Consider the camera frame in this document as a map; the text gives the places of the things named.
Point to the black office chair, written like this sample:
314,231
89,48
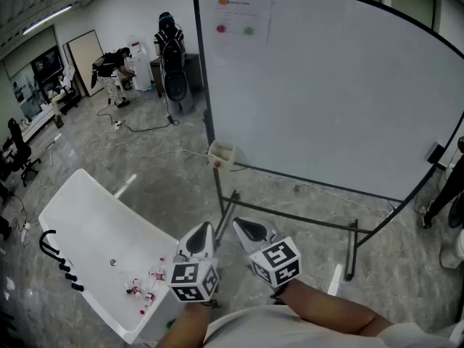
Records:
20,151

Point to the person's left forearm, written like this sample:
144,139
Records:
190,323

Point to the dark cabinet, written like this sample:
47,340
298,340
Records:
194,73

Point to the white marker holder box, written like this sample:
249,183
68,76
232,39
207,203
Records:
222,153

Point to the white bathtub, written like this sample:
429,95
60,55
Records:
94,230

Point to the long ceiling light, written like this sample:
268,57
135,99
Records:
47,19

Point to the green round magnet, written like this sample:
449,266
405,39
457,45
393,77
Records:
248,30

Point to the black framed whiteboard on stand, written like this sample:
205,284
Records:
326,96

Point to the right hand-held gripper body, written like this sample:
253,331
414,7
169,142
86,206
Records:
275,259

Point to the small green object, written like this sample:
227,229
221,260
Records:
170,324

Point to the black bathtub faucet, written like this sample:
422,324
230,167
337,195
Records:
59,261

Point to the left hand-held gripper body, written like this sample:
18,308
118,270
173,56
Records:
192,263

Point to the white paper sheet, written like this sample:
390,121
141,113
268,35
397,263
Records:
243,16

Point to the white power strip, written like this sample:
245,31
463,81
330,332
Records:
115,125

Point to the beige board with black frame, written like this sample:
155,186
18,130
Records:
87,62

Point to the person's right forearm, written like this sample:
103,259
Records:
326,306

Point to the white water dispenser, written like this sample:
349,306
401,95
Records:
140,67

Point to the person's white shirt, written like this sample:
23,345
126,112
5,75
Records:
275,330

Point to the pile of clear plastic bottles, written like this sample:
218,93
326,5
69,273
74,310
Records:
146,286

